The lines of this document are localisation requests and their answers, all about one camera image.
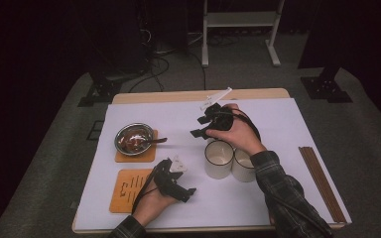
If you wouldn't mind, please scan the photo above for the steel bowl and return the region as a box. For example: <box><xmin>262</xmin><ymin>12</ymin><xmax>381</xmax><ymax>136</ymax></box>
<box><xmin>113</xmin><ymin>122</ymin><xmax>156</xmax><ymax>157</ymax></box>

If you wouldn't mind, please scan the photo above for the black floor cable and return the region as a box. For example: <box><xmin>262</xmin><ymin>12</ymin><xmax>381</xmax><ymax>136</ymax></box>
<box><xmin>128</xmin><ymin>56</ymin><xmax>171</xmax><ymax>93</ymax></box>
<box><xmin>188</xmin><ymin>51</ymin><xmax>208</xmax><ymax>91</ymax></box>

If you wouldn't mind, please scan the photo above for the bundle of brown chopsticks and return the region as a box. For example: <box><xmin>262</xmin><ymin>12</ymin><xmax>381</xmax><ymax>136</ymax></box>
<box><xmin>298</xmin><ymin>146</ymin><xmax>348</xmax><ymax>224</ymax></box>

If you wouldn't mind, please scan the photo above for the white table mat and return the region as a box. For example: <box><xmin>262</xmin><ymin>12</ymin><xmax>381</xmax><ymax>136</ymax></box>
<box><xmin>71</xmin><ymin>97</ymin><xmax>353</xmax><ymax>232</ymax></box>

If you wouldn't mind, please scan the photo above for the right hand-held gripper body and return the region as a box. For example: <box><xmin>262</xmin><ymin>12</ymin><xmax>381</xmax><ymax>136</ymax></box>
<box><xmin>199</xmin><ymin>86</ymin><xmax>236</xmax><ymax>132</ymax></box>

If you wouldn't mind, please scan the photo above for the black floor frame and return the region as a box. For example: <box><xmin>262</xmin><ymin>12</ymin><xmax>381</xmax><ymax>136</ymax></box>
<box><xmin>86</xmin><ymin>120</ymin><xmax>104</xmax><ymax>142</ymax></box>

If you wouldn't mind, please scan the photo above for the cream ribbed mug black rim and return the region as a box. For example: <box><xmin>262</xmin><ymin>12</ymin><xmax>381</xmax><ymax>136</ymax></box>
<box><xmin>203</xmin><ymin>140</ymin><xmax>236</xmax><ymax>180</ymax></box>
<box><xmin>231</xmin><ymin>147</ymin><xmax>258</xmax><ymax>183</ymax></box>

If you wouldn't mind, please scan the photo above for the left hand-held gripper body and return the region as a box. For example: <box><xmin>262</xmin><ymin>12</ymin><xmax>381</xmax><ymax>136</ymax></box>
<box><xmin>152</xmin><ymin>155</ymin><xmax>189</xmax><ymax>200</ymax></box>

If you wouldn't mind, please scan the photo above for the reddish brown wooden spoon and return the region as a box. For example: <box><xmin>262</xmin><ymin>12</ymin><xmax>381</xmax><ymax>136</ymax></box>
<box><xmin>118</xmin><ymin>134</ymin><xmax>169</xmax><ymax>152</ymax></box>

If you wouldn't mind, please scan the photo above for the person's right hand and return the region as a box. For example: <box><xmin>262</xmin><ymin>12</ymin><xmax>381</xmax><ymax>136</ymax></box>
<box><xmin>206</xmin><ymin>102</ymin><xmax>268</xmax><ymax>157</ymax></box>

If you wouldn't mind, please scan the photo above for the black stand base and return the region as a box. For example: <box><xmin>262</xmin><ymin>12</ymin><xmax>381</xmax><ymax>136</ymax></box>
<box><xmin>77</xmin><ymin>63</ymin><xmax>123</xmax><ymax>108</ymax></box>
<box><xmin>299</xmin><ymin>63</ymin><xmax>354</xmax><ymax>104</ymax></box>

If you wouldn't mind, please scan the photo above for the person's left hand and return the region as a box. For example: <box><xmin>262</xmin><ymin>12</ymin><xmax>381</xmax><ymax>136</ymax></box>
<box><xmin>132</xmin><ymin>179</ymin><xmax>181</xmax><ymax>228</ymax></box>

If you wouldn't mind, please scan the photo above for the white metal stand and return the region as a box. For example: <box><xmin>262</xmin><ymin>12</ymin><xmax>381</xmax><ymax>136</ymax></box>
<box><xmin>200</xmin><ymin>0</ymin><xmax>286</xmax><ymax>68</ymax></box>

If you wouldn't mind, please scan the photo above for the tangle of floor cables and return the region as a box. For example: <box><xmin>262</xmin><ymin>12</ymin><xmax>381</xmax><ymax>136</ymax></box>
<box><xmin>207</xmin><ymin>32</ymin><xmax>242</xmax><ymax>48</ymax></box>

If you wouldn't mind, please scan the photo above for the square wooden coaster cutout pattern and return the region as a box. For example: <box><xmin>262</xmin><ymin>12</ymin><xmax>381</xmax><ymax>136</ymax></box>
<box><xmin>108</xmin><ymin>168</ymin><xmax>155</xmax><ymax>214</ymax></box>
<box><xmin>114</xmin><ymin>128</ymin><xmax>159</xmax><ymax>164</ymax></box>

